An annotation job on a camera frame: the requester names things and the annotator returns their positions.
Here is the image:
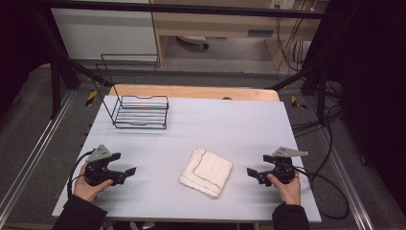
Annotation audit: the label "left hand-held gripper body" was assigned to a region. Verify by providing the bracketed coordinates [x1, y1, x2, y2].
[83, 144, 127, 187]

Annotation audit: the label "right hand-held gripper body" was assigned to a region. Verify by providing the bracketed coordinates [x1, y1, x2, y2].
[257, 146, 309, 187]

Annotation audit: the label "black wire rack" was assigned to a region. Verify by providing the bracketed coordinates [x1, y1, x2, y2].
[91, 53, 170, 130]

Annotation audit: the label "white towel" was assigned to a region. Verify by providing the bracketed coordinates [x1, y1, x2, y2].
[178, 147, 234, 200]

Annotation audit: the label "person's left hand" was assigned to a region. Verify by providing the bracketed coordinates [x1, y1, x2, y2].
[74, 164, 115, 203]

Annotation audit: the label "person's right hand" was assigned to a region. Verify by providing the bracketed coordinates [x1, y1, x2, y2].
[266, 172, 302, 206]

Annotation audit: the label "wooden table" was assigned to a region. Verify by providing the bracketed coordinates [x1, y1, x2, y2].
[108, 83, 282, 103]

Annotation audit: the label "white cabinet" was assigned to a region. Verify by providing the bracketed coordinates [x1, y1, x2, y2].
[50, 7, 159, 61]

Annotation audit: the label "dark curtain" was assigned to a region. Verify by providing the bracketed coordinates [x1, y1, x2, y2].
[0, 0, 54, 116]
[319, 0, 406, 207]

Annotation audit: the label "light wooden desk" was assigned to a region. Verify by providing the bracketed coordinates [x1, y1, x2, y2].
[149, 0, 329, 70]

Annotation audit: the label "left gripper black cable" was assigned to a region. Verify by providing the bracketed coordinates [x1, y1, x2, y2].
[66, 149, 97, 197]

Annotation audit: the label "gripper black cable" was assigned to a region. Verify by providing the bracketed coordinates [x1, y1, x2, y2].
[293, 133, 350, 221]
[66, 149, 97, 197]

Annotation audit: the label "bundle of black floor cables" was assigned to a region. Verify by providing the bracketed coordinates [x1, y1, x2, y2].
[291, 104, 345, 138]

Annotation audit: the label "aluminium floor rail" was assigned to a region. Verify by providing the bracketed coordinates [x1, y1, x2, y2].
[318, 126, 375, 230]
[0, 90, 77, 219]

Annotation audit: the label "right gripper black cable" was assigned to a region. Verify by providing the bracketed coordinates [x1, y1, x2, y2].
[293, 133, 350, 221]

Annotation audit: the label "black metal frame stand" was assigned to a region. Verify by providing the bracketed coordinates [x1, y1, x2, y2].
[270, 56, 330, 127]
[32, 9, 113, 120]

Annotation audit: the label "hanging desk cables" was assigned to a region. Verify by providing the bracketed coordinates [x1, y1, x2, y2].
[275, 15, 306, 73]

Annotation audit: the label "white wall socket strip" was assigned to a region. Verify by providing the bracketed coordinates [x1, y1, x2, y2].
[269, 0, 297, 11]

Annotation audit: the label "black metal frame crossbar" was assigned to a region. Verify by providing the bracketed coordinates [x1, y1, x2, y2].
[41, 0, 331, 20]

